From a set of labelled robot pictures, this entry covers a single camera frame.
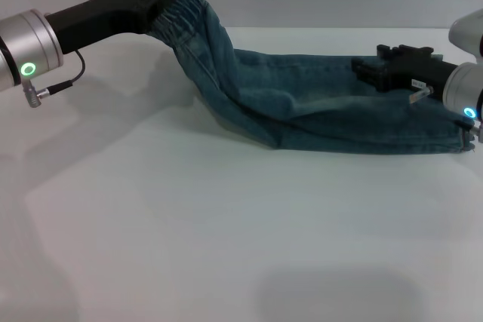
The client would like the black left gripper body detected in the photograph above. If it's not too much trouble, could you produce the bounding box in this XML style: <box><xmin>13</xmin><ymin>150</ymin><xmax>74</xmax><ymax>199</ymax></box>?
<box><xmin>44</xmin><ymin>0</ymin><xmax>162</xmax><ymax>56</ymax></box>

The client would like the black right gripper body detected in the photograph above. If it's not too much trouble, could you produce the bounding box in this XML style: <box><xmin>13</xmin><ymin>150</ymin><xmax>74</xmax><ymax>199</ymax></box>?
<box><xmin>383</xmin><ymin>44</ymin><xmax>458</xmax><ymax>100</ymax></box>

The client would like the blue denim shorts basketball print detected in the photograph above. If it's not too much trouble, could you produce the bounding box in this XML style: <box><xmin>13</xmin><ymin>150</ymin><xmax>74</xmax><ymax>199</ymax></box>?
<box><xmin>152</xmin><ymin>0</ymin><xmax>477</xmax><ymax>155</ymax></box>

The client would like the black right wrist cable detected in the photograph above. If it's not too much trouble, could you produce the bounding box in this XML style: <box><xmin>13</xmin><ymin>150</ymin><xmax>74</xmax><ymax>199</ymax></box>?
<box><xmin>408</xmin><ymin>86</ymin><xmax>483</xmax><ymax>154</ymax></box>

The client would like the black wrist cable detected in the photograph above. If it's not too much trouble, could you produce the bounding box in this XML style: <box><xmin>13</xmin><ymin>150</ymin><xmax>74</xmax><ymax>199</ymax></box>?
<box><xmin>408</xmin><ymin>86</ymin><xmax>483</xmax><ymax>154</ymax></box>
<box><xmin>21</xmin><ymin>48</ymin><xmax>87</xmax><ymax>109</ymax></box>

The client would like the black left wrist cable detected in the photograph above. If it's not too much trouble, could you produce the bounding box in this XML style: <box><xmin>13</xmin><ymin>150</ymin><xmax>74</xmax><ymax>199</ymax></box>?
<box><xmin>21</xmin><ymin>48</ymin><xmax>87</xmax><ymax>109</ymax></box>

